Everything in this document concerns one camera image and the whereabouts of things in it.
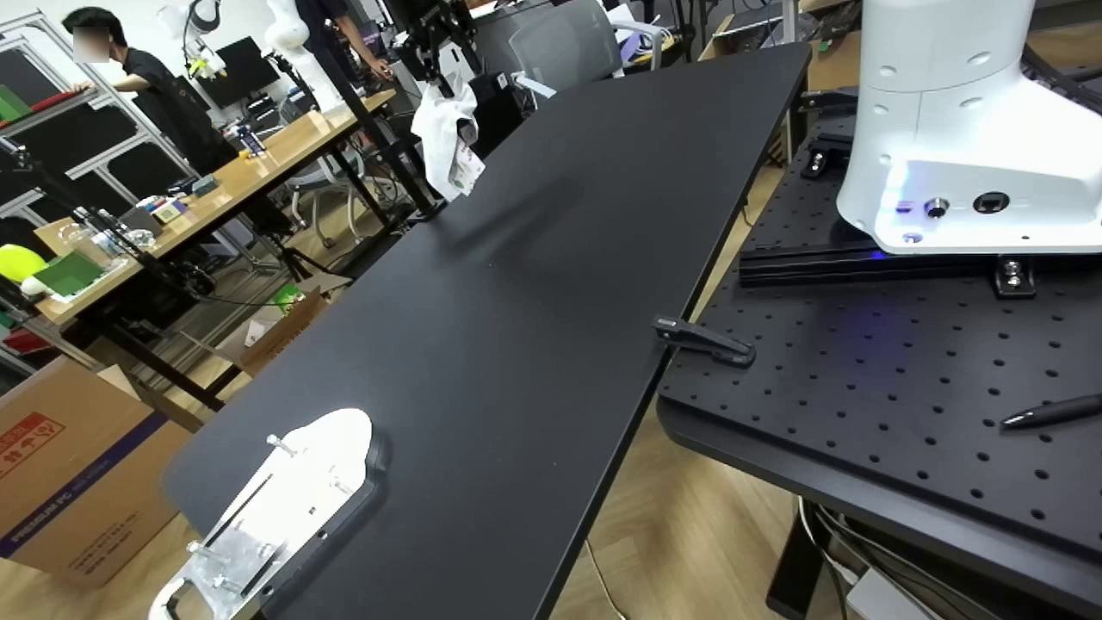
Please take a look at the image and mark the black pen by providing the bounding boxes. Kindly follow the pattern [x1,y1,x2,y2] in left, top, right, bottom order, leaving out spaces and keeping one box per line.
[999,388,1102,433]

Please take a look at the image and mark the person in dark clothes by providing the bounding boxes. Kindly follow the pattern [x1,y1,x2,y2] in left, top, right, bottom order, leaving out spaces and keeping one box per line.
[292,0,391,91]

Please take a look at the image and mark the grey cable bundle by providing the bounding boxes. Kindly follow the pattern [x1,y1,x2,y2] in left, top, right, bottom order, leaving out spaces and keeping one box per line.
[799,498,992,620]

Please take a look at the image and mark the person with black hair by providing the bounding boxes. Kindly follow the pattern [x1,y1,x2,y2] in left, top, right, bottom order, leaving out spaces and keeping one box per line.
[58,5,240,179]

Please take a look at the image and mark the black aluminium rail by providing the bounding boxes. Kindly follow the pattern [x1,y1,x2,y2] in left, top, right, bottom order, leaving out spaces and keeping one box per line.
[733,241,1102,292]

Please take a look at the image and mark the large cardboard box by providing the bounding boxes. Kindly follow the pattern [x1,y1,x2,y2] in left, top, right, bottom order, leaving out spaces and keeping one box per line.
[0,353,201,591]

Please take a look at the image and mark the wooden desk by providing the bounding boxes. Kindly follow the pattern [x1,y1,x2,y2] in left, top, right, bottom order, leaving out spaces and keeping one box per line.
[30,87,403,331]

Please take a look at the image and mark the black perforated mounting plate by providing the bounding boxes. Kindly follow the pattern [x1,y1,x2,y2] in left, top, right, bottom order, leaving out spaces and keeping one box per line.
[653,110,1102,620]

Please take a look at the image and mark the green box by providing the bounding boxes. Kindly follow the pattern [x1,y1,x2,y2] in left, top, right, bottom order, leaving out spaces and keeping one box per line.
[34,249,109,304]

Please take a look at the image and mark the black table clamp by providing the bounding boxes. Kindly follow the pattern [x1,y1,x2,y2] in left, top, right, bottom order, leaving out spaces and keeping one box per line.
[653,316,760,372]

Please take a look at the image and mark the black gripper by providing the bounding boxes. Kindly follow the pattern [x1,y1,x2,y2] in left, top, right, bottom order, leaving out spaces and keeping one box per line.
[391,0,482,91]

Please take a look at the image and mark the white cloth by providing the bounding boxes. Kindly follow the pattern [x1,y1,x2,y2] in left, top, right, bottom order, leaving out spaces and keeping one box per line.
[406,45,489,208]

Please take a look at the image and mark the grey office chair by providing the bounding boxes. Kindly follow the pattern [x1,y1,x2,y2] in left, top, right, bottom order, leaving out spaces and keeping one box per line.
[477,0,626,102]

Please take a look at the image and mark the small cardboard box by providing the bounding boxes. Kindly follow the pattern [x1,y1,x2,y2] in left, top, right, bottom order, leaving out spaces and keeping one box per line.
[233,291,335,380]

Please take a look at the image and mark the metal rail bracket bolt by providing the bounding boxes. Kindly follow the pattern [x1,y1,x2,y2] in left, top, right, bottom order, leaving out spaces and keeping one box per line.
[988,255,1039,304]

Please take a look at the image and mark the black laptop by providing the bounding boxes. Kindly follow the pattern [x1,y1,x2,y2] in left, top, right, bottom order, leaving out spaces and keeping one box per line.
[211,36,281,113]

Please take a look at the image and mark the yellow-green object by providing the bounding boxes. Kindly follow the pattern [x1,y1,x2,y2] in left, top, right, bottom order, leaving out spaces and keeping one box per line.
[0,241,53,291]

